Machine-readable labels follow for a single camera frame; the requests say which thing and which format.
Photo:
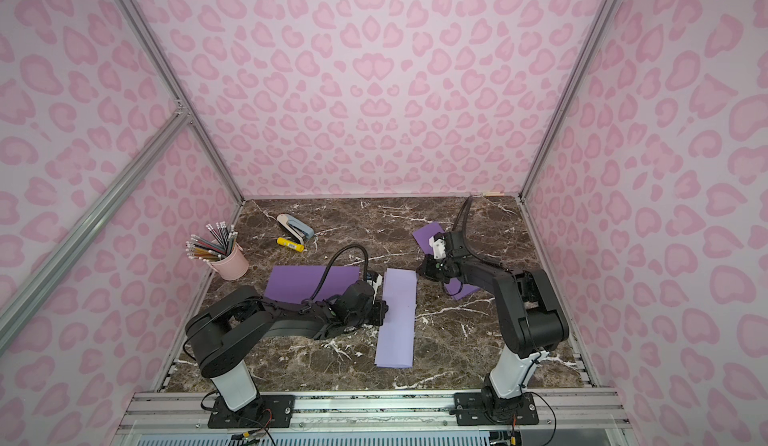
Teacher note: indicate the pink pencil cup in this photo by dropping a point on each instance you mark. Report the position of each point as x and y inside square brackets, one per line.
[233, 267]

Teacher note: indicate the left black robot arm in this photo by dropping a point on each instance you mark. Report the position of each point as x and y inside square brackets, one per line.
[223, 335]

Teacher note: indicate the dark purple paper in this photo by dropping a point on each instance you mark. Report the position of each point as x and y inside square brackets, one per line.
[293, 284]
[454, 288]

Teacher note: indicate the aluminium front rail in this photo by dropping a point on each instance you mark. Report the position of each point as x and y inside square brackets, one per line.
[592, 416]

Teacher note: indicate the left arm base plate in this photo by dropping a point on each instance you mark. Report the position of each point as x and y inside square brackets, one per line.
[268, 410]

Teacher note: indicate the yellow glue stick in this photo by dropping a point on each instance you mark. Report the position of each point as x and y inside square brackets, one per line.
[290, 244]

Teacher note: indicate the bundle of pencils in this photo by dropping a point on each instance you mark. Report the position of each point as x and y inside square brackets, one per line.
[220, 245]

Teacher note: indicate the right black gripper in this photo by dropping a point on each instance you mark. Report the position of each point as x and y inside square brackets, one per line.
[429, 267]

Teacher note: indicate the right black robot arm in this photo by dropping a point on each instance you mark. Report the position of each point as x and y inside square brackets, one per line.
[531, 319]

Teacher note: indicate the light lilac paper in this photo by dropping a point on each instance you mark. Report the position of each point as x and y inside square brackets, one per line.
[395, 345]

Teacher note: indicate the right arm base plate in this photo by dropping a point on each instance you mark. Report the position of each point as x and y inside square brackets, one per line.
[484, 408]

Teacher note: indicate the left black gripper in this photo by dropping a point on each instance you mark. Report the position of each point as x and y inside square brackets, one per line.
[377, 308]

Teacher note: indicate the grey beige stapler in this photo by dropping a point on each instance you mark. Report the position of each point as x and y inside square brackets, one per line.
[300, 231]

